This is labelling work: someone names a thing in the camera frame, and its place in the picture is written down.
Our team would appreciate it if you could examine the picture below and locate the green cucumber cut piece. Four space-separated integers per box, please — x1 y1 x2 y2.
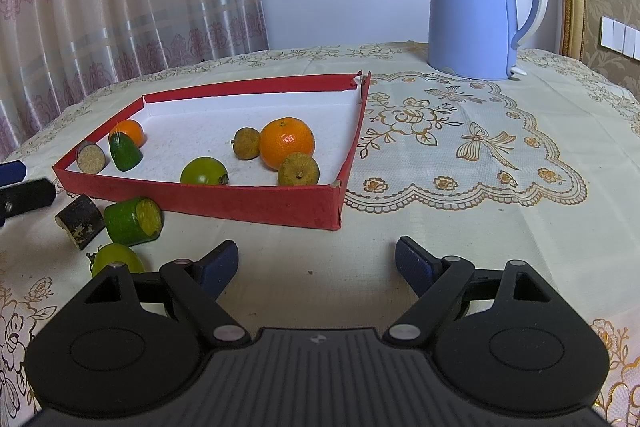
104 197 163 246

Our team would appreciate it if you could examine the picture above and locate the small orange mandarin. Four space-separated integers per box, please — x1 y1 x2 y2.
259 117 314 170

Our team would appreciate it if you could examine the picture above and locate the large orange mandarin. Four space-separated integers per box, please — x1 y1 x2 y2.
110 119 144 147

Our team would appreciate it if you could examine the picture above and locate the green cucumber end with stem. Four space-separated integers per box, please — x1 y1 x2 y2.
108 132 143 171

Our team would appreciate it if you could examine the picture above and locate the white wall switch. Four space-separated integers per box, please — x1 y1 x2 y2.
600 16 640 62

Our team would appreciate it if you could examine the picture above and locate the red shallow cardboard box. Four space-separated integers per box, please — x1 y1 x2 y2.
53 72 371 230

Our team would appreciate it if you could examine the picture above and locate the green tomato fruit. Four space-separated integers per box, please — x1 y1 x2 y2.
180 157 229 185
88 244 145 277

